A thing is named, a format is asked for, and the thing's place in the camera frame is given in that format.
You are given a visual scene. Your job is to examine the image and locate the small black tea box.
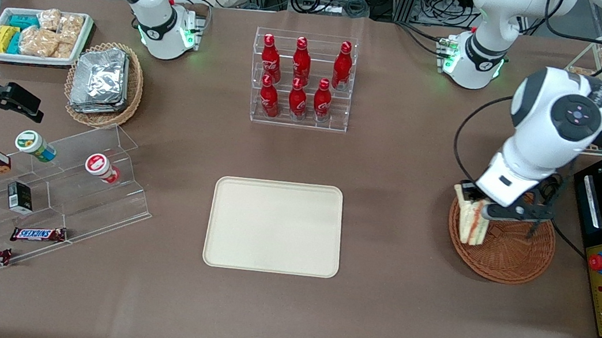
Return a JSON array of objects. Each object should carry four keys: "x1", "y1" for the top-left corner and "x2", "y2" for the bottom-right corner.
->
[{"x1": 4, "y1": 180, "x2": 37, "y2": 216}]

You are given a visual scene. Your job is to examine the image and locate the triangle sandwich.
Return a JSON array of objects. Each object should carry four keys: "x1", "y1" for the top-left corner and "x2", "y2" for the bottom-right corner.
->
[{"x1": 447, "y1": 182, "x2": 495, "y2": 248}]

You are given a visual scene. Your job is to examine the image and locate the black machine power cable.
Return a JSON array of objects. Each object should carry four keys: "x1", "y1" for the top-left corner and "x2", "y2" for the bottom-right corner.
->
[{"x1": 529, "y1": 171, "x2": 597, "y2": 260}]

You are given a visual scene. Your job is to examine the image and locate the clear bag of rice crackers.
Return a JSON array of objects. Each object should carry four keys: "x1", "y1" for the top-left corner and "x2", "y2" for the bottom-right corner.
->
[
  {"x1": 56, "y1": 12, "x2": 86, "y2": 46},
  {"x1": 54, "y1": 38, "x2": 78, "y2": 62},
  {"x1": 18, "y1": 25, "x2": 62, "y2": 60},
  {"x1": 37, "y1": 7, "x2": 62, "y2": 33}
]

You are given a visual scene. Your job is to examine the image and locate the white rectangular snack tray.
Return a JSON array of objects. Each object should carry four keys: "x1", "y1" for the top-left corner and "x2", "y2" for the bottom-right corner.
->
[{"x1": 0, "y1": 2, "x2": 96, "y2": 75}]

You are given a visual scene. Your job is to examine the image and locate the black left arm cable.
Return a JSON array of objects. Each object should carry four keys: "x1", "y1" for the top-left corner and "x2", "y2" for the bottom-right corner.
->
[{"x1": 448, "y1": 89, "x2": 516, "y2": 189}]

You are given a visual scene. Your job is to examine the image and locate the green lid yogurt cup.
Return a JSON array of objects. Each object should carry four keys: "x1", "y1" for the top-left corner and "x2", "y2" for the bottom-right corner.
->
[{"x1": 12, "y1": 128, "x2": 59, "y2": 164}]

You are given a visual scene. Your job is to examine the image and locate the red cola bottle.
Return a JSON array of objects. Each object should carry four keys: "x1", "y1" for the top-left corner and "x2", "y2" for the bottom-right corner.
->
[
  {"x1": 286, "y1": 77, "x2": 311, "y2": 122},
  {"x1": 311, "y1": 77, "x2": 335, "y2": 125},
  {"x1": 257, "y1": 73, "x2": 284, "y2": 119},
  {"x1": 290, "y1": 35, "x2": 316, "y2": 84},
  {"x1": 330, "y1": 39, "x2": 356, "y2": 93},
  {"x1": 258, "y1": 33, "x2": 287, "y2": 83}
]

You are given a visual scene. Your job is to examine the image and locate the yellow snack pack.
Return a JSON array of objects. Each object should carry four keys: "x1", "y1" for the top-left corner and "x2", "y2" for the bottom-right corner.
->
[{"x1": 0, "y1": 25, "x2": 21, "y2": 56}]

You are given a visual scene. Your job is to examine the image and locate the light oval wicker basket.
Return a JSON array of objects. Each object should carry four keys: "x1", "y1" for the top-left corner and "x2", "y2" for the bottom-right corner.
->
[{"x1": 60, "y1": 36, "x2": 149, "y2": 133}]

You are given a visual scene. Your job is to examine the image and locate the red lid yogurt cup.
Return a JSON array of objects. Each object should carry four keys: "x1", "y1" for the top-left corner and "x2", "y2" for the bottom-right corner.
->
[{"x1": 82, "y1": 151, "x2": 123, "y2": 186}]

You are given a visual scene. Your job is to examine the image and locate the clear acrylic bottle rack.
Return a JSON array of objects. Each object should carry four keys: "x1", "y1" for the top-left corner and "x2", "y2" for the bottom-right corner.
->
[{"x1": 244, "y1": 25, "x2": 360, "y2": 135}]

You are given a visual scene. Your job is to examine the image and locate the beige plastic serving tray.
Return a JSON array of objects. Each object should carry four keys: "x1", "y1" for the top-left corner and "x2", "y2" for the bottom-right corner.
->
[{"x1": 201, "y1": 170, "x2": 350, "y2": 283}]

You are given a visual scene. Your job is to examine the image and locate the brown round wicker basket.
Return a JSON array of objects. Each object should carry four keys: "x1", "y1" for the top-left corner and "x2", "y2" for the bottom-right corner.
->
[{"x1": 441, "y1": 181, "x2": 563, "y2": 290}]

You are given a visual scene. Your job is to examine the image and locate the clear acrylic step shelf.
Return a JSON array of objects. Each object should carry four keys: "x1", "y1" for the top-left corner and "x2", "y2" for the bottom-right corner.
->
[{"x1": 0, "y1": 108, "x2": 164, "y2": 304}]

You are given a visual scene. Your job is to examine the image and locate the teal snack pack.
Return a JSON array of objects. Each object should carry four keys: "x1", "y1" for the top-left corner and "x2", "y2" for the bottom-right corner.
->
[
  {"x1": 7, "y1": 12, "x2": 42, "y2": 32},
  {"x1": 7, "y1": 30, "x2": 24, "y2": 57}
]

